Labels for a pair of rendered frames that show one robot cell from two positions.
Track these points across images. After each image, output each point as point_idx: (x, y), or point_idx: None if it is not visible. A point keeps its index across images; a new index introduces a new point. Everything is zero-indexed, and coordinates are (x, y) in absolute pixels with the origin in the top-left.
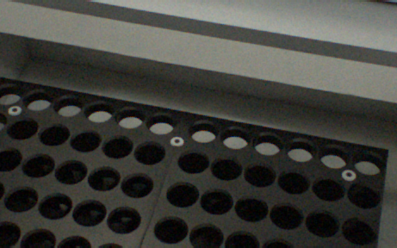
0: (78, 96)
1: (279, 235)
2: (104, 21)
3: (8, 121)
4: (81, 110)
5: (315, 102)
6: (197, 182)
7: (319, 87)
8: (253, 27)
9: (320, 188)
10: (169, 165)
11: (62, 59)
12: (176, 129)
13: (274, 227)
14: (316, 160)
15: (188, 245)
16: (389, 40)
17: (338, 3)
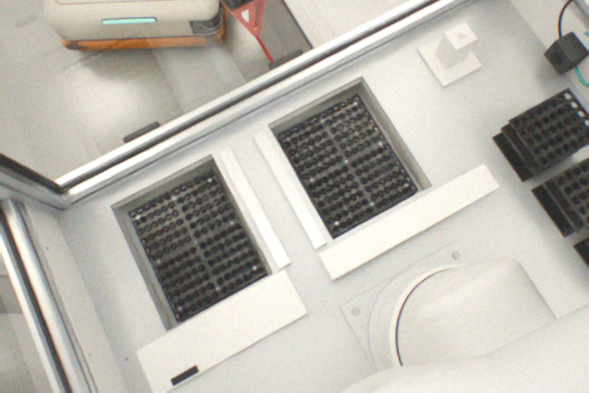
0: (146, 203)
1: (207, 202)
2: (143, 190)
3: (139, 220)
4: (150, 206)
5: None
6: (185, 203)
7: (191, 168)
8: (173, 172)
9: (204, 179)
10: (177, 204)
11: None
12: (171, 195)
13: (205, 202)
14: (202, 181)
15: (194, 217)
16: (199, 156)
17: (183, 153)
